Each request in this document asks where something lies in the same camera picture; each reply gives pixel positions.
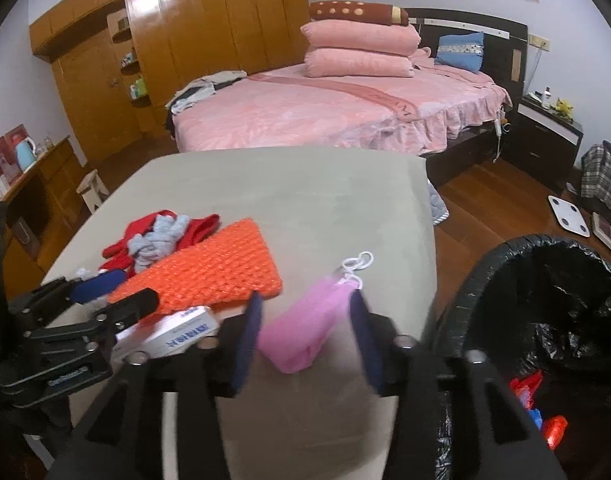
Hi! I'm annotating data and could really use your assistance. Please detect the red plastic bag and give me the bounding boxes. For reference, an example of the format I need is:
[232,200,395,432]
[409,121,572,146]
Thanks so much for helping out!
[542,414,569,452]

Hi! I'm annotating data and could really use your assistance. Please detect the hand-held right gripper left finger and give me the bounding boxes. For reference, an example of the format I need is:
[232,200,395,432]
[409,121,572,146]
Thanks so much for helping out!
[46,292,264,480]

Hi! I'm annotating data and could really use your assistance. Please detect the red box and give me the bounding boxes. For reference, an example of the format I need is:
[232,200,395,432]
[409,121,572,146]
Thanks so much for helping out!
[0,125,29,186]

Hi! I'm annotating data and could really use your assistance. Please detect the small wooden stool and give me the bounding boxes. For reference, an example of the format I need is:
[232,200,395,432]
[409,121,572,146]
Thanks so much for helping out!
[76,169,108,213]

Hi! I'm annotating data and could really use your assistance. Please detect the wooden door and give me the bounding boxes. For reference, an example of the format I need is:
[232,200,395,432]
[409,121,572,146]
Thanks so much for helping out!
[53,42,141,163]

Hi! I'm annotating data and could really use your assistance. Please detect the light blue kettle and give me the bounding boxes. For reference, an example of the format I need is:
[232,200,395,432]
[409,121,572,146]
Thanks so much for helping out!
[13,136,38,173]

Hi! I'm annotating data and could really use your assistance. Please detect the scale with red centre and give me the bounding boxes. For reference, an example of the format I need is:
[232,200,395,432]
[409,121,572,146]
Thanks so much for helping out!
[590,212,611,255]

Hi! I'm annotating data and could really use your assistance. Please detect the white cardboard box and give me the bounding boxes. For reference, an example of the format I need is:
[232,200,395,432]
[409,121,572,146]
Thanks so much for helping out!
[110,305,222,366]

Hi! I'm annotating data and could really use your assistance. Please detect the wooden sideboard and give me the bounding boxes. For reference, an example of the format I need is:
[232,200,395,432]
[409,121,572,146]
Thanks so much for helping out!
[0,140,94,301]

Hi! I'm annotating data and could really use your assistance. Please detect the dark nightstand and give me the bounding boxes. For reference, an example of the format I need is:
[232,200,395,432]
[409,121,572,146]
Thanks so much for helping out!
[503,94,585,191]

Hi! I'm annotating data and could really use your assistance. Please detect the white bathroom scale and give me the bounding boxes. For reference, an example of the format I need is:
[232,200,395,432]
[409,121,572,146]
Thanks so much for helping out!
[548,195,593,233]

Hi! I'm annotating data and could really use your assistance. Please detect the wooden wardrobe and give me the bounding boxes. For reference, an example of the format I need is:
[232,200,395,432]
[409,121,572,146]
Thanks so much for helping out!
[28,0,311,161]

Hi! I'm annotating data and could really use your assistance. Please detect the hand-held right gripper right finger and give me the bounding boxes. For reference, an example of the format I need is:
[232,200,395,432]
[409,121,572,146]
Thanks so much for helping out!
[348,292,569,480]

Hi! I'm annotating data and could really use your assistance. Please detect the pink face mask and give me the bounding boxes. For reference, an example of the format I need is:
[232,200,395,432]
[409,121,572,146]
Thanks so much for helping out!
[258,251,373,373]

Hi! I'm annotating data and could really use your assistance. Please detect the brown dotted bolster pillow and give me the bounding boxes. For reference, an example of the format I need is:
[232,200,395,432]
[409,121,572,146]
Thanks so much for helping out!
[309,1,410,26]

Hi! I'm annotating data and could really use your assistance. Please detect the flat pink pillow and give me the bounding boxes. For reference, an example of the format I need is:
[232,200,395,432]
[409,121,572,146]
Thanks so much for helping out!
[410,47,439,68]

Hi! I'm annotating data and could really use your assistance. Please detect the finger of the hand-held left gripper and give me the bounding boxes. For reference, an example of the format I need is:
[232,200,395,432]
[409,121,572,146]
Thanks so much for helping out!
[20,287,160,361]
[8,269,130,330]

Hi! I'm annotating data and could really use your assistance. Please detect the orange foam mesh mat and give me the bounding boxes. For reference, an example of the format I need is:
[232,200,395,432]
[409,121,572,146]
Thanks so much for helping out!
[108,217,285,317]

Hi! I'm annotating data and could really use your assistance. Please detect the pile of grey clothes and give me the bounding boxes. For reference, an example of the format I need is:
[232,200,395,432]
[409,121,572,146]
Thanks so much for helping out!
[166,71,249,113]

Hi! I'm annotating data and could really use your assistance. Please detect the red glove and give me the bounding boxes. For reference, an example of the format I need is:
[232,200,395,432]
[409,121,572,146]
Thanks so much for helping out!
[102,212,221,277]

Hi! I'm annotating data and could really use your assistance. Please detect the pink floral bedspread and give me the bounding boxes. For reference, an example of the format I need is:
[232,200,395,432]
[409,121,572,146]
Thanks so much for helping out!
[170,57,513,156]

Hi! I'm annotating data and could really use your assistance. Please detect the dark wooden bed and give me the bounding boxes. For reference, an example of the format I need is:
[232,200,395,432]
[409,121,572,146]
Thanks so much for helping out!
[166,7,529,188]

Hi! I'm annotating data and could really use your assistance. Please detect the plaid cloth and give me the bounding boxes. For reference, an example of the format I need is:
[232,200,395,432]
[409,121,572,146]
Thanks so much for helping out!
[579,142,611,241]

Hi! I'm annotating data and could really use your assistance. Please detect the pale cloth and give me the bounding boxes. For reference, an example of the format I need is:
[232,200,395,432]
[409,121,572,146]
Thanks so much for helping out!
[127,214,191,267]

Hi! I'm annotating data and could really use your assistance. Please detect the trash bin with black liner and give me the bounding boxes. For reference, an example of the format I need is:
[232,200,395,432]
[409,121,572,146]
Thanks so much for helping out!
[433,234,611,480]

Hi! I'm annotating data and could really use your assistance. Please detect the blue cushion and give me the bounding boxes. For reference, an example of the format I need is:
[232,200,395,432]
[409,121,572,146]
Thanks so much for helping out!
[434,31,486,73]

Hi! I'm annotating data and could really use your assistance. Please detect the red and blue plastic wrapper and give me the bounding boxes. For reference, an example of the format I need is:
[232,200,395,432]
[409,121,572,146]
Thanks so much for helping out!
[509,370,545,431]

